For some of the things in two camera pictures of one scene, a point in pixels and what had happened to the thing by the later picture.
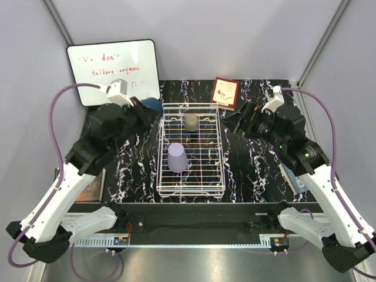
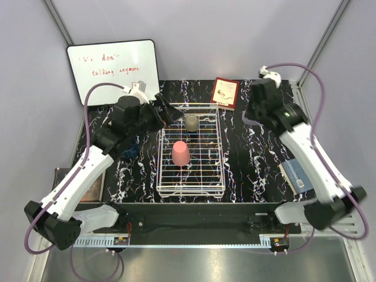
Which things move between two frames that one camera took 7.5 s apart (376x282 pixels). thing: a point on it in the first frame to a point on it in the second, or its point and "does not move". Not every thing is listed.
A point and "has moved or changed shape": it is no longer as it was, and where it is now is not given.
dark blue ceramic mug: x=153 y=103 has moved or changed shape
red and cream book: x=224 y=93 does not move
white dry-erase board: x=134 y=61 does not move
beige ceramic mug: x=191 y=123 does not move
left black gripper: x=148 y=116 to x=169 y=114
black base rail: x=203 y=223 does not move
